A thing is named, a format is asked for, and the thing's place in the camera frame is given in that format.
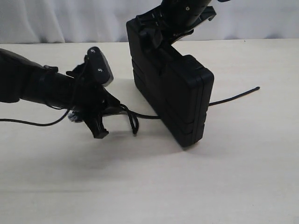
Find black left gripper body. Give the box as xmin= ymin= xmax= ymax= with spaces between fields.
xmin=66 ymin=63 xmax=120 ymax=139

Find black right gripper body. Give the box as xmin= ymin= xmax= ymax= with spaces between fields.
xmin=135 ymin=0 xmax=216 ymax=44

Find black plastic carrying case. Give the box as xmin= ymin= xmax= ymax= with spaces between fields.
xmin=126 ymin=17 xmax=214 ymax=147

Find black braided rope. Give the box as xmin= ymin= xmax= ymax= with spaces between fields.
xmin=0 ymin=86 xmax=260 ymax=136

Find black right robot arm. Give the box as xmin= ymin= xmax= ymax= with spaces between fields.
xmin=127 ymin=0 xmax=216 ymax=77

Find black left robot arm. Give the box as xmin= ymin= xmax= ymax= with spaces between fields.
xmin=0 ymin=47 xmax=120 ymax=139

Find white backdrop curtain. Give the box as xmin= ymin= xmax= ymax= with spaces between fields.
xmin=0 ymin=0 xmax=299 ymax=44

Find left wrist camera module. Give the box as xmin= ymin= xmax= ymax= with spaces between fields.
xmin=87 ymin=46 xmax=114 ymax=87

